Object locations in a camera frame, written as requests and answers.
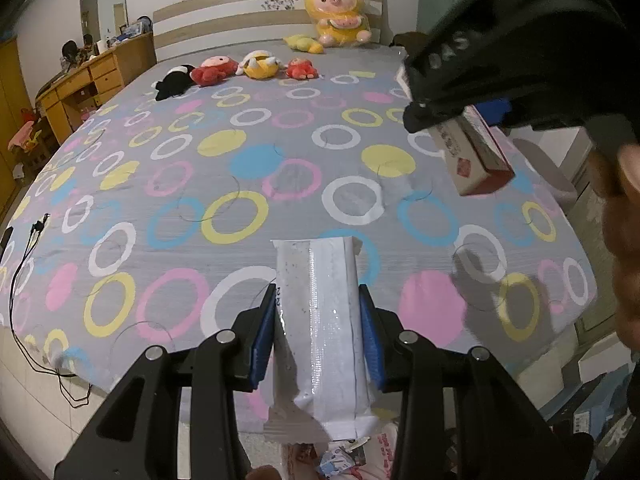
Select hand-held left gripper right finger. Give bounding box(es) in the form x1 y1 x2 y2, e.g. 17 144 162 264
356 284 596 480

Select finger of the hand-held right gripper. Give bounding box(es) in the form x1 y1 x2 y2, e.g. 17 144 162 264
402 0 506 134
479 97 551 129

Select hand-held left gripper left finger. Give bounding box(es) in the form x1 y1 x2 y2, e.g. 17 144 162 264
55 282 279 480

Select long red and white box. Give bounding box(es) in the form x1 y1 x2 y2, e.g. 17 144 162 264
395 65 516 197

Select long white wrapper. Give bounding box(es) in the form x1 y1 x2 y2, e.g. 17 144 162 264
263 235 381 443

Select white and red plastic bag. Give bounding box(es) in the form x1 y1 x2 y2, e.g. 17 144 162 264
280 410 401 480

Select white and blue carton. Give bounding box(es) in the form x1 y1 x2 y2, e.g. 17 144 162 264
317 442 368 476

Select person's right hand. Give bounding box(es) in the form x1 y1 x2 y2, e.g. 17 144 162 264
587 142 640 351

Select brown plush toy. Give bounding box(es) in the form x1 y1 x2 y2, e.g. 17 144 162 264
392 31 428 58

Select large yellow pig plush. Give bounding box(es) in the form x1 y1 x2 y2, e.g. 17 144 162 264
305 0 373 48

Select small yellow plush toy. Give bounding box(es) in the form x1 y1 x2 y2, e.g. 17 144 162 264
283 34 325 55

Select small red plush toy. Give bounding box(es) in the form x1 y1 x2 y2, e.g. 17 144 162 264
284 57 320 81

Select yellow striped plush toy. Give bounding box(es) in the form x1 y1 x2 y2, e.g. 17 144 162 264
237 50 280 80

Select blue cardboard box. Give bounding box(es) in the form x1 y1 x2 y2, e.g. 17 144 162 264
545 365 633 461

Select striped wooden headboard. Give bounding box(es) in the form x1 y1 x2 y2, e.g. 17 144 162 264
152 0 383 63

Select red crab plush toy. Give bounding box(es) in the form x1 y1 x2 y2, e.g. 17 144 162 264
190 55 238 87

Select black and white plush toy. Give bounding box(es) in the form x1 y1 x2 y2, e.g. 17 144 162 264
153 64 197 102

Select wooden desk with drawers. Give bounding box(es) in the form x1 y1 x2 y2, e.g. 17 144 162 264
37 31 158 146

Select pink clothes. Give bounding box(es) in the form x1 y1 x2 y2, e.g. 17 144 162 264
7 107 43 153

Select pile of desk clutter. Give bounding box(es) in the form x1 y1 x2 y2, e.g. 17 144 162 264
87 15 153 56

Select wooden wardrobe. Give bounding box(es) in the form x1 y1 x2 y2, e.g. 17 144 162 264
0 37 36 221

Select bed with ring-printed sheet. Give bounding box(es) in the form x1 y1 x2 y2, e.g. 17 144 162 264
0 42 601 436

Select black cable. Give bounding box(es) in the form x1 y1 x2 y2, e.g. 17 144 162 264
0 212 93 411

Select wall mirror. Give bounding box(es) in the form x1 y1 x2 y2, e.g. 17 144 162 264
80 0 126 43

